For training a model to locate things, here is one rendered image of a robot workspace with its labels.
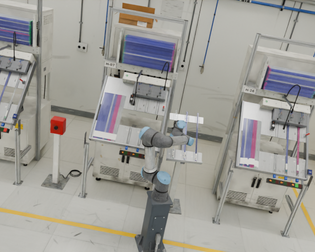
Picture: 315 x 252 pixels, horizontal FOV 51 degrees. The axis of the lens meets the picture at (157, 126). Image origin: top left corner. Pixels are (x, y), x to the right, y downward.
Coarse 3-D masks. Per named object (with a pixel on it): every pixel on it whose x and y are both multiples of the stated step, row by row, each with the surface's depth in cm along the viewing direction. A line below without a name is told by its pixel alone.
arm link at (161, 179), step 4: (156, 172) 278; (160, 172) 276; (164, 172) 278; (156, 176) 275; (160, 176) 272; (164, 176) 273; (168, 176) 275; (152, 180) 277; (156, 180) 274; (160, 180) 271; (164, 180) 271; (168, 180) 273; (156, 184) 275; (160, 184) 273; (164, 184) 272; (168, 184) 275; (156, 188) 276; (160, 188) 274; (164, 188) 274
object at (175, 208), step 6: (174, 168) 341; (180, 168) 341; (174, 174) 343; (174, 180) 346; (174, 186) 350; (168, 192) 359; (174, 192) 353; (174, 198) 375; (174, 204) 365; (174, 210) 356; (180, 210) 358
